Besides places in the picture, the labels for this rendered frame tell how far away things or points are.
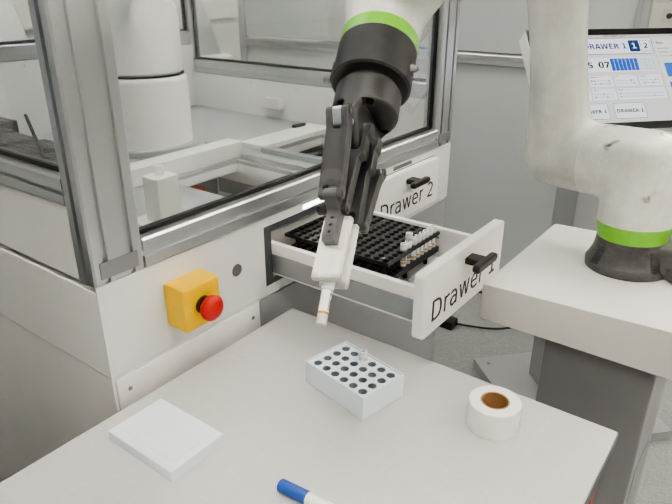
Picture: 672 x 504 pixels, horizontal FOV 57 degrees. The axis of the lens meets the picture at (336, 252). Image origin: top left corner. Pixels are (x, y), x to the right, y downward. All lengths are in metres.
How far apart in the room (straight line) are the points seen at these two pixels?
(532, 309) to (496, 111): 1.76
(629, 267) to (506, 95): 1.66
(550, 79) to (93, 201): 0.78
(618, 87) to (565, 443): 1.19
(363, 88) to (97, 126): 0.34
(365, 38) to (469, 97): 2.13
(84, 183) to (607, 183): 0.84
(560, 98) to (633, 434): 0.63
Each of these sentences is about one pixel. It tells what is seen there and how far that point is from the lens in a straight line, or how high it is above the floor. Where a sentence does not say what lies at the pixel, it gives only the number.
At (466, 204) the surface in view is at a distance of 2.93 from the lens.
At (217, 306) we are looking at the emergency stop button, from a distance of 0.93.
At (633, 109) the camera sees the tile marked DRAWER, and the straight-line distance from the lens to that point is 1.86.
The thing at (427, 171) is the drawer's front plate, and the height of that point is 0.91.
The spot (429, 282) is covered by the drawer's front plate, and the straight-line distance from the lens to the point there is 0.92.
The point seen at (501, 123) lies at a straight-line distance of 2.78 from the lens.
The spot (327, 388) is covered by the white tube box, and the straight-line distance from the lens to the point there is 0.92.
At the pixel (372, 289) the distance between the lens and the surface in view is 0.98.
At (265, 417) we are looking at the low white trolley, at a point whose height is 0.76.
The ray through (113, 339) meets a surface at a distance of 0.92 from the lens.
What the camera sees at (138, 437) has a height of 0.78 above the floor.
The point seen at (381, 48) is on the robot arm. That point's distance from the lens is 0.70.
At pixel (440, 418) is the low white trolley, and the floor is 0.76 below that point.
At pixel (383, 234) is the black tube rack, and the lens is 1.11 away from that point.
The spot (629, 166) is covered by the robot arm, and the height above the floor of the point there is 1.04.
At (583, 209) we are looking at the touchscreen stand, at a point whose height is 0.70.
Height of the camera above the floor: 1.32
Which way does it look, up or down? 24 degrees down
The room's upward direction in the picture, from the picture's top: straight up
